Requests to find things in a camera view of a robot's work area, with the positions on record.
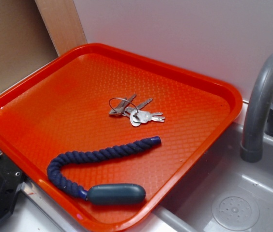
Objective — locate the grey curved faucet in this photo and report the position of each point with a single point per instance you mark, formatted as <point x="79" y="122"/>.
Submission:
<point x="259" y="114"/>

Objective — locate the dark teal oval case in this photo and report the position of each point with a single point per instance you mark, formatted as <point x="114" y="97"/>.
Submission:
<point x="116" y="194"/>

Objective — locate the grey toy sink basin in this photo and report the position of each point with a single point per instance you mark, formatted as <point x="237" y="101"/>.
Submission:
<point x="223" y="193"/>

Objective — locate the wooden board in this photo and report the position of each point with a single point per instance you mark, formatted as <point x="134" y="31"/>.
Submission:
<point x="62" y="23"/>

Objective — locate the silver keys on ring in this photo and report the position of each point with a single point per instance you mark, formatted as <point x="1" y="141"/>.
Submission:
<point x="137" y="116"/>

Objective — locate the orange plastic tray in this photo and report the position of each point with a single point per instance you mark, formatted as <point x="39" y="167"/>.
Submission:
<point x="64" y="107"/>

